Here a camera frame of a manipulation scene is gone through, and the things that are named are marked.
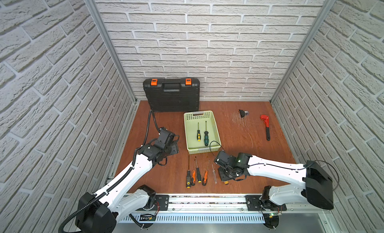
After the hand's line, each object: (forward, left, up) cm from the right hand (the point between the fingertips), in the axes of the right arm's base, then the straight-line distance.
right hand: (222, 175), depth 79 cm
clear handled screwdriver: (0, +4, -4) cm, 5 cm away
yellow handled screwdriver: (-4, -1, +1) cm, 4 cm away
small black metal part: (+45, -25, -4) cm, 52 cm away
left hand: (+16, +25, +8) cm, 31 cm away
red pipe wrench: (+39, -42, -5) cm, 57 cm away
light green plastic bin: (+28, +8, -3) cm, 29 cm away
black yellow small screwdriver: (+28, +10, -2) cm, 30 cm away
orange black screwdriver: (+2, +16, -3) cm, 16 cm away
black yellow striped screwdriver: (0, +19, -2) cm, 19 cm away
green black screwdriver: (+25, +6, -2) cm, 26 cm away
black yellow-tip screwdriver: (+4, +13, -4) cm, 14 cm away
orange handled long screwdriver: (0, +9, -3) cm, 10 cm away
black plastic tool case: (+49, +31, +16) cm, 60 cm away
